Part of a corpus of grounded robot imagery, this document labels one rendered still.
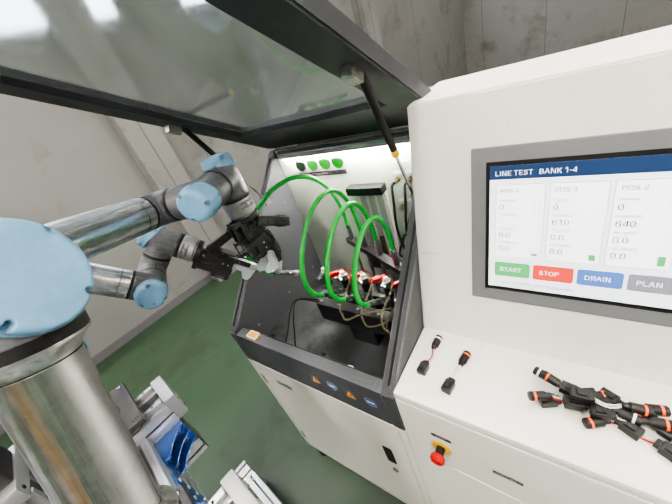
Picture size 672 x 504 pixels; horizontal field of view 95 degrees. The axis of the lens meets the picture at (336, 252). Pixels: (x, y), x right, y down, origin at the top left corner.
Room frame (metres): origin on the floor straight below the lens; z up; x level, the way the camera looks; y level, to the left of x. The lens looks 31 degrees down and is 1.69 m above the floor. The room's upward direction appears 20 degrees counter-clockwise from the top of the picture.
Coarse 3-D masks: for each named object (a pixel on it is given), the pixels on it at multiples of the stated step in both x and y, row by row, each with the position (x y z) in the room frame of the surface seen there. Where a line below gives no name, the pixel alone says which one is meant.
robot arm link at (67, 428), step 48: (0, 240) 0.30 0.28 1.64; (48, 240) 0.33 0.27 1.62; (0, 288) 0.27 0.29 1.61; (48, 288) 0.29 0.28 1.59; (0, 336) 0.25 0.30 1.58; (48, 336) 0.27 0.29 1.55; (0, 384) 0.25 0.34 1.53; (48, 384) 0.25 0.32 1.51; (96, 384) 0.28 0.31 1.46; (48, 432) 0.23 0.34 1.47; (96, 432) 0.24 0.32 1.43; (48, 480) 0.21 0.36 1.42; (96, 480) 0.22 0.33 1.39; (144, 480) 0.24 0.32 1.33
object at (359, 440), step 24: (288, 384) 0.80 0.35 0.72; (288, 408) 0.90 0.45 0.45; (312, 408) 0.75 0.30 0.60; (336, 408) 0.64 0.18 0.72; (312, 432) 0.85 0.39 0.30; (336, 432) 0.70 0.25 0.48; (360, 432) 0.60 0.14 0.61; (384, 432) 0.52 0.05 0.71; (336, 456) 0.79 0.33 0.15; (360, 456) 0.65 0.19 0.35; (384, 456) 0.55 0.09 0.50; (408, 456) 0.48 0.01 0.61; (384, 480) 0.60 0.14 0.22; (408, 480) 0.50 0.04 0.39
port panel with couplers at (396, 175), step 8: (408, 160) 0.91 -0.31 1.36; (392, 168) 0.96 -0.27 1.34; (408, 168) 0.92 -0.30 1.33; (392, 176) 0.96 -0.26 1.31; (400, 176) 0.94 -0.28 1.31; (408, 176) 0.92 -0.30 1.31; (400, 184) 0.94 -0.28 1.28; (400, 192) 0.95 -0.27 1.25; (408, 192) 0.93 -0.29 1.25; (400, 200) 0.95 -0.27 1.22; (408, 200) 0.93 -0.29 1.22; (400, 208) 0.93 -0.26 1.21; (408, 208) 0.94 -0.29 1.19; (400, 216) 0.96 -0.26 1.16; (408, 216) 0.94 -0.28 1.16
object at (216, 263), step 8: (200, 240) 0.89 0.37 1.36; (200, 248) 0.86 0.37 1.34; (224, 248) 0.92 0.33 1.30; (200, 256) 0.87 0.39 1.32; (208, 256) 0.87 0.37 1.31; (216, 256) 0.87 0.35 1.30; (224, 256) 0.86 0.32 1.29; (232, 256) 0.86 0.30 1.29; (192, 264) 0.86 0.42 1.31; (200, 264) 0.86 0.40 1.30; (208, 264) 0.86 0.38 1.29; (216, 264) 0.85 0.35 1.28; (224, 264) 0.85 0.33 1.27; (232, 264) 0.86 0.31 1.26; (216, 272) 0.85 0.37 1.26; (224, 272) 0.84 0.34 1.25
